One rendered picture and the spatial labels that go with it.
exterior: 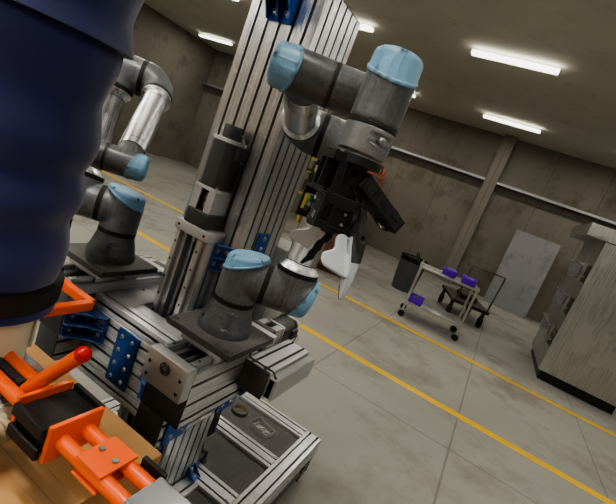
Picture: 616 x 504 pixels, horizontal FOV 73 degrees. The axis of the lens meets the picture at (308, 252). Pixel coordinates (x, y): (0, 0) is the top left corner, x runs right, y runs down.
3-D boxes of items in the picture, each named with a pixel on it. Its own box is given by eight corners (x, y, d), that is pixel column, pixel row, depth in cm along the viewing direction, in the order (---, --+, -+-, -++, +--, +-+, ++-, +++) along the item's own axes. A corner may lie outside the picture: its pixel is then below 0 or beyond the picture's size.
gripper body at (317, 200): (292, 216, 65) (320, 142, 63) (337, 231, 70) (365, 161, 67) (311, 231, 59) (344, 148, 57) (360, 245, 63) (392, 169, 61)
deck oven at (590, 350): (513, 342, 724) (573, 226, 683) (594, 380, 676) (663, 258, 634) (515, 368, 575) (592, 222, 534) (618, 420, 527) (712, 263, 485)
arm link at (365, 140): (377, 136, 66) (407, 141, 59) (365, 163, 67) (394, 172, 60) (338, 117, 63) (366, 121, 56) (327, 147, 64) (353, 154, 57)
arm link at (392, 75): (418, 71, 64) (434, 56, 56) (390, 140, 66) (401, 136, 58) (371, 51, 64) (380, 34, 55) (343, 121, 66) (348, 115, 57)
